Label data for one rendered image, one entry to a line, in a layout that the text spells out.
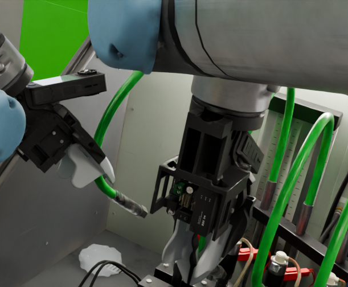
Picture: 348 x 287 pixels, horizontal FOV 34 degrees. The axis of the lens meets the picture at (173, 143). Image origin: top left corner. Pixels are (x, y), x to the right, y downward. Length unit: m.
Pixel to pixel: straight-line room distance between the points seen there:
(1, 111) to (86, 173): 0.26
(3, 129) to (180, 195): 0.18
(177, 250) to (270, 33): 0.40
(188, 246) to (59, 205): 0.62
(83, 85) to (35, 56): 3.26
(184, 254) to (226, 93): 0.21
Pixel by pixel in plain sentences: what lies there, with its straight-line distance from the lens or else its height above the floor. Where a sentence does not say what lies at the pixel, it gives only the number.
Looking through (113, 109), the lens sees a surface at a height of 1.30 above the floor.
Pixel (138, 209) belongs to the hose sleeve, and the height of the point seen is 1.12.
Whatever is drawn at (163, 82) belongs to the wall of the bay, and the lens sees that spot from 1.26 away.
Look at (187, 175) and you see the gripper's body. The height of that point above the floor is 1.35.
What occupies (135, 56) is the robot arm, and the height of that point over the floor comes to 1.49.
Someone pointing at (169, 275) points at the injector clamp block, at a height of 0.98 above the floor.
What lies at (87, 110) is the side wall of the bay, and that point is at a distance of 1.18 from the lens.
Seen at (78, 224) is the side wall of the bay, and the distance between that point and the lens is 1.32.
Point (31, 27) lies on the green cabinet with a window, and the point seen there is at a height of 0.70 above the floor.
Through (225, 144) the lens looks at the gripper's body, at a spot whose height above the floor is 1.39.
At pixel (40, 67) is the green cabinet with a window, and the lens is 4.03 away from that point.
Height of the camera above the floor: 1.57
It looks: 21 degrees down
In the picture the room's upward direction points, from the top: 12 degrees clockwise
